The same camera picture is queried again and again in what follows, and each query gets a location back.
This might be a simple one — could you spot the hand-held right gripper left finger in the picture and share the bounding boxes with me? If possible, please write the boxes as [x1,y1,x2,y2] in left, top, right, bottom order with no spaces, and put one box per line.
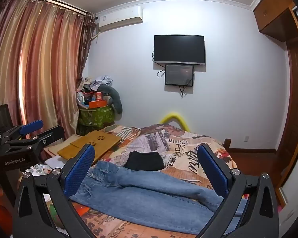
[14,144,96,238]

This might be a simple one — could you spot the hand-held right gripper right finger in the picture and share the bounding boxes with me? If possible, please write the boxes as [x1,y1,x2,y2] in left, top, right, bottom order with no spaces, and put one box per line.
[197,143,280,238]

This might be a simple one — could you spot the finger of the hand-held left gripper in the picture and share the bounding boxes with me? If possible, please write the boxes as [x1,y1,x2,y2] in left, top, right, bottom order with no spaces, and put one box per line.
[7,125,65,154]
[5,120,44,139]

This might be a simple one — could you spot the blue denim pants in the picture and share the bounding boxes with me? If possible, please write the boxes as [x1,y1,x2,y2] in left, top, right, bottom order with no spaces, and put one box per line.
[70,161,244,235]

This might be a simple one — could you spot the light wooden board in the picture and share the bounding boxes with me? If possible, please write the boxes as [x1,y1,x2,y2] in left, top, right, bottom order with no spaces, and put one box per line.
[43,134,83,158]

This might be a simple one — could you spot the printed blanket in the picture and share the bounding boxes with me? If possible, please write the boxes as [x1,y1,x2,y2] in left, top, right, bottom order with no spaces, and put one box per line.
[43,124,239,238]

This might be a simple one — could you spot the white plastic object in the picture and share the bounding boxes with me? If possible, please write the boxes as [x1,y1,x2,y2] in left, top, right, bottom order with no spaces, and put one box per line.
[27,165,52,177]

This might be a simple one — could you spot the wooden lap desk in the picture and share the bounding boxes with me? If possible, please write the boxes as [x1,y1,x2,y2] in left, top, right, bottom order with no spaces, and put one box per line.
[57,131,122,164]

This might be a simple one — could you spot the red orange object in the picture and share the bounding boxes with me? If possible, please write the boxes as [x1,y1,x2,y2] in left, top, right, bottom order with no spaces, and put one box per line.
[0,176,16,236]

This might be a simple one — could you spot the green patterned storage box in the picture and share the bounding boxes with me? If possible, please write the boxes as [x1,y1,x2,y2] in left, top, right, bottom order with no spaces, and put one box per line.
[78,104,116,129]

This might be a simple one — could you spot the orange box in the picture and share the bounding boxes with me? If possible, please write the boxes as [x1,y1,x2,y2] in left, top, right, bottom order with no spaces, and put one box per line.
[89,100,107,109]

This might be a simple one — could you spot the striped pink curtain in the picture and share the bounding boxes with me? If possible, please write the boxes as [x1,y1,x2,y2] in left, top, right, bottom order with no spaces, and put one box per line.
[0,0,96,142]

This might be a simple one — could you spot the black folded cloth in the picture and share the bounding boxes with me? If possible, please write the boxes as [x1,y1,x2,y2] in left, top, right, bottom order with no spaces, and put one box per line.
[124,151,165,171]

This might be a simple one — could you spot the yellow foam bed guard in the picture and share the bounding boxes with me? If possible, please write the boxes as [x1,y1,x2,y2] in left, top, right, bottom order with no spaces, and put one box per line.
[159,113,190,131]

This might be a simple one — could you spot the pile of pale clothes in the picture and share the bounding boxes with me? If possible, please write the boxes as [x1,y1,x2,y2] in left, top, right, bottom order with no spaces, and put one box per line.
[91,74,113,92]

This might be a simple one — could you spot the grey plush pillow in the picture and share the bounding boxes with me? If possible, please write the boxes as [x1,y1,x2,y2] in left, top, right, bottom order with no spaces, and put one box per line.
[97,84,123,114]

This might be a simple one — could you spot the white air conditioner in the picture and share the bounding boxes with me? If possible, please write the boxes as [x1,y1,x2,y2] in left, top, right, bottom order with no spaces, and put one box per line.
[97,6,144,33]

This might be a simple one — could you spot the small black wall monitor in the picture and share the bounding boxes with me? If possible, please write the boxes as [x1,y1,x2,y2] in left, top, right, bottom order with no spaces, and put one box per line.
[164,64,194,87]

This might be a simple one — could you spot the curtain rail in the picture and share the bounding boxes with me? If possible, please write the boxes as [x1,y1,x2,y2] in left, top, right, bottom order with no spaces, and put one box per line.
[5,0,90,14]

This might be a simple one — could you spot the black wall television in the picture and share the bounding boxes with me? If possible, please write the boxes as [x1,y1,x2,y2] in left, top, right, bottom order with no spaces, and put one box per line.
[153,35,206,65]

